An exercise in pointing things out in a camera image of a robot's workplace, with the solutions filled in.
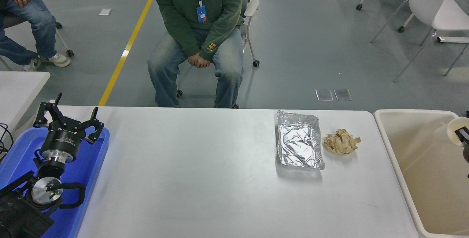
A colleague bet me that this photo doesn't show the white side table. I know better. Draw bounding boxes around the white side table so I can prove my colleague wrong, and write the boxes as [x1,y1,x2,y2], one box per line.
[0,71,51,147]

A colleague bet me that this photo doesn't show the large pale plastic bin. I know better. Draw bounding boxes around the large pale plastic bin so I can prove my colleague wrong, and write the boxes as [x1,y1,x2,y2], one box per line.
[374,109,469,238]

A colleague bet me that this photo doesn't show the white paper cup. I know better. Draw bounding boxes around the white paper cup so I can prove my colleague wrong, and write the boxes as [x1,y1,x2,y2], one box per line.
[434,116,469,147]

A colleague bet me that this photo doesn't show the blue plastic tray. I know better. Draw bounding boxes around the blue plastic tray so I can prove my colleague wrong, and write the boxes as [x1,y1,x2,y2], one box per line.
[0,126,110,238]

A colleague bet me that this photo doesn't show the silver foil tray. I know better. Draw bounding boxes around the silver foil tray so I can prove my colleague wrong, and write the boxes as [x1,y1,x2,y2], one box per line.
[276,110,325,170]

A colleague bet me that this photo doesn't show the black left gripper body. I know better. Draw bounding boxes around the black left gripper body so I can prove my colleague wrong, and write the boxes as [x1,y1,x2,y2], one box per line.
[40,120,88,158]

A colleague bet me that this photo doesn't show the white metal floor foot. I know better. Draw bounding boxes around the white metal floor foot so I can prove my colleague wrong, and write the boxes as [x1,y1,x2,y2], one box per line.
[436,36,469,44]

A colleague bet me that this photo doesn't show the crumpled tan paper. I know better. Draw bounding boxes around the crumpled tan paper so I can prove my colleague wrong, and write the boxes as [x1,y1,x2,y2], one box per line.
[323,129,361,156]

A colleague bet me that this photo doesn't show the white chair with casters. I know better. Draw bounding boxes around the white chair with casters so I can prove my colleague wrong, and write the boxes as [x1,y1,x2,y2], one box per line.
[176,0,260,109]

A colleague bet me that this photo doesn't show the black cables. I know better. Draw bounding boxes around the black cables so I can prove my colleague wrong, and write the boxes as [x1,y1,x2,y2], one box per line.
[0,123,14,161]

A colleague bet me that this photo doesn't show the seated person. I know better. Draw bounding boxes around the seated person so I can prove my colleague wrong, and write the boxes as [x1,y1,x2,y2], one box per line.
[0,0,71,72]
[147,0,245,108]

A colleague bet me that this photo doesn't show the person's right hand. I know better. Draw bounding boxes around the person's right hand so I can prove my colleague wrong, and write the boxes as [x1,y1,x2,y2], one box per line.
[187,52,204,68]

